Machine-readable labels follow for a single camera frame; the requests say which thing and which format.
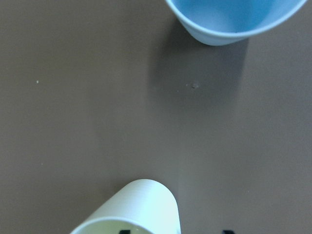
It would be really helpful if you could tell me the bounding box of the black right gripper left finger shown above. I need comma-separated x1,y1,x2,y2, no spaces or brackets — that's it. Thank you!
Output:
119,230,130,234

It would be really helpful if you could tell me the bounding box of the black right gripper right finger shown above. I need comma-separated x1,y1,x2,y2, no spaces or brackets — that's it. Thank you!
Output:
222,230,233,234

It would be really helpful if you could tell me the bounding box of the pale yellow cup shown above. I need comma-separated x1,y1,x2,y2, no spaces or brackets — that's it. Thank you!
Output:
72,179,181,234

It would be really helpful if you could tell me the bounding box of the blue cup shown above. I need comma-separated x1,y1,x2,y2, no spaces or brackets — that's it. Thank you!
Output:
165,0,306,46

